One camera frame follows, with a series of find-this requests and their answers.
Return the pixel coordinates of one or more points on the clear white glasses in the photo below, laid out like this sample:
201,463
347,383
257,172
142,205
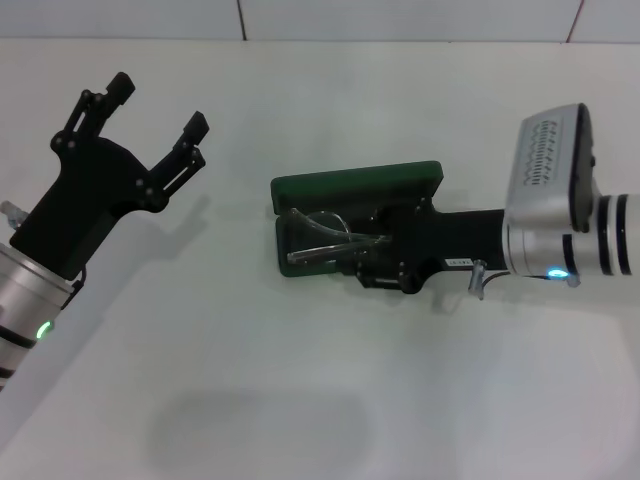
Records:
320,240

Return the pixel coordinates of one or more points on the green glasses case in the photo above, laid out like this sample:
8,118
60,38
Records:
350,185

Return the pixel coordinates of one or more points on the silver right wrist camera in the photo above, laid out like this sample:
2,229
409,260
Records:
550,165

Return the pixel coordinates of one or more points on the silver wrist connector post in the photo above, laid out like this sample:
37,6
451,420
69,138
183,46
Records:
11,212
477,280

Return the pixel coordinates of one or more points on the silver right wrist connector post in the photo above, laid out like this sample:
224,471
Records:
477,280

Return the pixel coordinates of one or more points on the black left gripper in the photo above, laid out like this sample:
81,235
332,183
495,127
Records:
90,200

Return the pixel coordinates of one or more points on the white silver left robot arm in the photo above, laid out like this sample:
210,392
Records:
25,300

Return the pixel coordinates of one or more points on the silver left wrist connector post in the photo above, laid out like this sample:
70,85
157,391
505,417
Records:
11,212

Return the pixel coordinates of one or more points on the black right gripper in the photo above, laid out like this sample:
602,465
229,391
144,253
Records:
450,235

